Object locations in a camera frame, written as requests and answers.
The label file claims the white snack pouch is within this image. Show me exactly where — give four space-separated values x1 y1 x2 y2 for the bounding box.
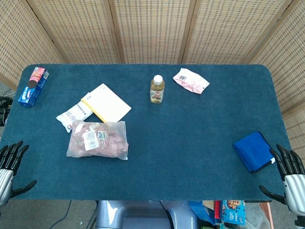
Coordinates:
56 101 94 133

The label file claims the white notepad with yellow edge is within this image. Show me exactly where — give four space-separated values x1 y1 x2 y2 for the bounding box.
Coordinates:
81 83 132 124

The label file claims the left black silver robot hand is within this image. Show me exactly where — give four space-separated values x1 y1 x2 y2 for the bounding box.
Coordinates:
0 140 38 207

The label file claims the blue plastic container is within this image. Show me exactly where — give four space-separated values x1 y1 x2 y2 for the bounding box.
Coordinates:
189 200 216 225

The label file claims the black cable bundle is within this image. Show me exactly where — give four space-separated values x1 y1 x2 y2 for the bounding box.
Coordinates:
0 96 12 127

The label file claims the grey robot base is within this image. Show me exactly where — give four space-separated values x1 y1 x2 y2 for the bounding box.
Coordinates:
95 200 198 229

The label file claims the blue chocolate chip cookie box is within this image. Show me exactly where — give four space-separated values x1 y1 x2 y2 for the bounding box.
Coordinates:
221 200 246 226

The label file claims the wicker folding screen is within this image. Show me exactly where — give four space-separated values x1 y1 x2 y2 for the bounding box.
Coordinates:
0 0 305 153

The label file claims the dark blue table carpet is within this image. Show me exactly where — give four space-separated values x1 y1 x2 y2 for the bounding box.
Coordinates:
0 63 302 201

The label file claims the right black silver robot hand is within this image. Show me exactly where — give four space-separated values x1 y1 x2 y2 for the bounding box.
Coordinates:
259 144 305 217

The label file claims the clear plastic zip bag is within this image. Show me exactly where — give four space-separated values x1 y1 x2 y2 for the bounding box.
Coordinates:
66 121 129 160

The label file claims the pink white snack packet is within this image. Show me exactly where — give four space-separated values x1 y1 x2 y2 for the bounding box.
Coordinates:
173 68 210 95

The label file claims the blue cookie box with pink end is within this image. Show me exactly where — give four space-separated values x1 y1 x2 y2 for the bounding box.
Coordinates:
18 67 50 108

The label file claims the blue folded cloth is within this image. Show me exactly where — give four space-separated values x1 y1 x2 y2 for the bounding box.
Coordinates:
232 131 277 173

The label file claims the red box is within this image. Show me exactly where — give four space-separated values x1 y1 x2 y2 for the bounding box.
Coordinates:
214 200 222 219

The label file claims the blue floor cable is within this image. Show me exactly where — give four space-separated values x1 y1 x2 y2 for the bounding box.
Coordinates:
49 200 72 229

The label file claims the tea bottle with white cap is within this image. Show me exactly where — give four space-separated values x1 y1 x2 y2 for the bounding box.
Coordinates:
150 74 165 104

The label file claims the pink garment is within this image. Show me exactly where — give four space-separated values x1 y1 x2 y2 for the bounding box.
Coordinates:
69 123 129 158

